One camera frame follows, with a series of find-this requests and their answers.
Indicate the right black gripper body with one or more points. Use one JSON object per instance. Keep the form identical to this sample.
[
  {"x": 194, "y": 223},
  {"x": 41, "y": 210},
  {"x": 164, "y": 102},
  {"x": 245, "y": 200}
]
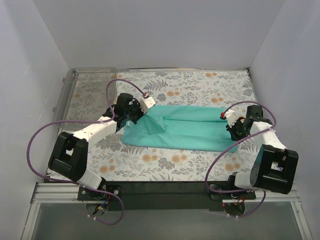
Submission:
[{"x": 233, "y": 131}]

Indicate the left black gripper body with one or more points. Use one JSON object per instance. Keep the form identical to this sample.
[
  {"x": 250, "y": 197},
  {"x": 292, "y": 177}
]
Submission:
[{"x": 136, "y": 114}]

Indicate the clear plastic bin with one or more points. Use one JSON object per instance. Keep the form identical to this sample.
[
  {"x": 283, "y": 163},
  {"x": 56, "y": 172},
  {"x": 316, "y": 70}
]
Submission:
[{"x": 84, "y": 95}]

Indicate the teal t shirt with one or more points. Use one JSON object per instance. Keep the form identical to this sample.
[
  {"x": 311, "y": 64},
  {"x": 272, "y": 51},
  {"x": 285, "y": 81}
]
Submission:
[{"x": 184, "y": 127}]

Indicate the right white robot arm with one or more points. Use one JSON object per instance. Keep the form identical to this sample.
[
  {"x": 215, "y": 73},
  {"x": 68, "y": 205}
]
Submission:
[{"x": 275, "y": 165}]

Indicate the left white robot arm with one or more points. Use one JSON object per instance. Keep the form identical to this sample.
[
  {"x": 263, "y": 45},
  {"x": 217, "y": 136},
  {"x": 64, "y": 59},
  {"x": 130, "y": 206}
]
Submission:
[{"x": 70, "y": 153}]

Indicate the floral table mat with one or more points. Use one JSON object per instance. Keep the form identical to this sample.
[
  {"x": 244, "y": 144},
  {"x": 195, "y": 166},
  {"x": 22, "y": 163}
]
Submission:
[{"x": 115, "y": 161}]

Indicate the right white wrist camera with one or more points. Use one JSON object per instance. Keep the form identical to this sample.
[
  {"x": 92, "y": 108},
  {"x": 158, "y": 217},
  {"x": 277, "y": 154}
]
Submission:
[{"x": 230, "y": 116}]

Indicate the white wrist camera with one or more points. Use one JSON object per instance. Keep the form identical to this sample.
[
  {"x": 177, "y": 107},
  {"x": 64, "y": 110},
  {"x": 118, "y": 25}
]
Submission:
[
  {"x": 146, "y": 103},
  {"x": 230, "y": 116}
]

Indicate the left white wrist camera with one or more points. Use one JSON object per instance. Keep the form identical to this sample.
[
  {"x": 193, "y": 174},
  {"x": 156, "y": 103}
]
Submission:
[{"x": 146, "y": 103}]

